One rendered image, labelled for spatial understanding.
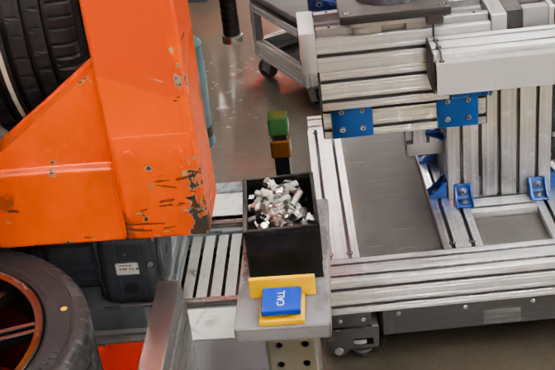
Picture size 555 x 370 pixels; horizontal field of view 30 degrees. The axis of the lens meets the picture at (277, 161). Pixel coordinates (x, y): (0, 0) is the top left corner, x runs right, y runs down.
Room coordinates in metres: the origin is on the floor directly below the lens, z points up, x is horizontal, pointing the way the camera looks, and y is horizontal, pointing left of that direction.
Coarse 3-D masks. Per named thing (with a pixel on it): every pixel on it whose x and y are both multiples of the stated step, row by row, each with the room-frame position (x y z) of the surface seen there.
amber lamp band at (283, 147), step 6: (270, 138) 1.86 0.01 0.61; (288, 138) 1.85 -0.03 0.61; (270, 144) 1.84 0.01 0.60; (276, 144) 1.84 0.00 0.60; (282, 144) 1.84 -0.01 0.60; (288, 144) 1.84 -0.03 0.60; (276, 150) 1.84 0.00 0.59; (282, 150) 1.84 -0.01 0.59; (288, 150) 1.84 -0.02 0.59; (276, 156) 1.84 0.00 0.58; (282, 156) 1.84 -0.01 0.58; (288, 156) 1.84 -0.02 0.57
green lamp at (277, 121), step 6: (270, 114) 1.87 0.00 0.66; (276, 114) 1.86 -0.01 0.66; (282, 114) 1.86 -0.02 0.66; (270, 120) 1.84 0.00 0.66; (276, 120) 1.84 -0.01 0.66; (282, 120) 1.84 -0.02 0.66; (270, 126) 1.84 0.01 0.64; (276, 126) 1.84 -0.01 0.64; (282, 126) 1.84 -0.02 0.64; (288, 126) 1.86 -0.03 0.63; (270, 132) 1.84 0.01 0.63; (276, 132) 1.84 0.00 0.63; (282, 132) 1.84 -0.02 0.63; (288, 132) 1.84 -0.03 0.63
